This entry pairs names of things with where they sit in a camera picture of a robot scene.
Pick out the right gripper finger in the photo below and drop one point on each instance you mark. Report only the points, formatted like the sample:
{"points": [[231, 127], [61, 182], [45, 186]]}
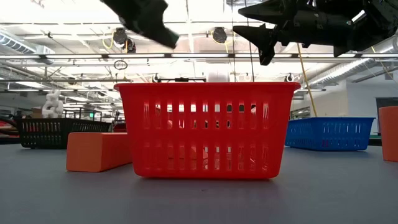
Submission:
{"points": [[270, 11], [264, 37]]}

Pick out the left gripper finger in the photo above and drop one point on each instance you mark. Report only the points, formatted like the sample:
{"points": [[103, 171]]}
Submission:
{"points": [[166, 35]]}

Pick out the orange cylinder block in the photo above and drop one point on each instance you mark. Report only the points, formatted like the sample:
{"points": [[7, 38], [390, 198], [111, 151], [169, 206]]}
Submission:
{"points": [[388, 133]]}

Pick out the orange rectangular block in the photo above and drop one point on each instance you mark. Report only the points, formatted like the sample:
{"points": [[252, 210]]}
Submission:
{"points": [[98, 151]]}

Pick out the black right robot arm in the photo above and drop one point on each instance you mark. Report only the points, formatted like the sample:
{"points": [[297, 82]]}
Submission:
{"points": [[373, 25]]}

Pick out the red plastic basket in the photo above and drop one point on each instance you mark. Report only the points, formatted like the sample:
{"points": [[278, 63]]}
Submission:
{"points": [[211, 91]]}

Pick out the red background bin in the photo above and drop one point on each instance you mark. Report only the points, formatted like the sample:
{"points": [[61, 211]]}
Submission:
{"points": [[5, 128], [119, 127]]}

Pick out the blue plastic basket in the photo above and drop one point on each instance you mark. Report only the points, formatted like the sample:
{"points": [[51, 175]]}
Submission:
{"points": [[329, 133]]}

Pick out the white stacked foam object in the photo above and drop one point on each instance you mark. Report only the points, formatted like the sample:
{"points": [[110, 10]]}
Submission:
{"points": [[53, 104]]}

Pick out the black plastic basket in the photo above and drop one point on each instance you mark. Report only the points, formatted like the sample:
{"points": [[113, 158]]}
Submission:
{"points": [[62, 133]]}

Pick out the small cardboard box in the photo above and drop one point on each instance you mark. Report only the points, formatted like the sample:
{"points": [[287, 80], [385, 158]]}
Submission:
{"points": [[36, 112]]}

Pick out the silver ventilation duct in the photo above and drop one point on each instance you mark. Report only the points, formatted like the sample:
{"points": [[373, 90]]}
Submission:
{"points": [[348, 71]]}

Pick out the grey ventilation duct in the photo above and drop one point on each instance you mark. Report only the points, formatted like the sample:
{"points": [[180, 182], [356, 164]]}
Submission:
{"points": [[15, 43]]}

